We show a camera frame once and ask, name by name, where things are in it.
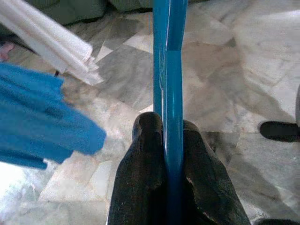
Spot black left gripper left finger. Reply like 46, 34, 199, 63
107, 112, 168, 225

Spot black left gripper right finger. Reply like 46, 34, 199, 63
182, 119, 251, 225

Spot blue plastic hanger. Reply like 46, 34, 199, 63
152, 0, 188, 225

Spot blue t-shirt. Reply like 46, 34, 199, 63
0, 62, 107, 170

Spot white shirt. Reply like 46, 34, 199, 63
0, 0, 105, 85

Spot green sofa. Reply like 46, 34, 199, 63
0, 0, 154, 45

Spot light pink cloth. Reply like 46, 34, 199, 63
0, 42, 15, 61

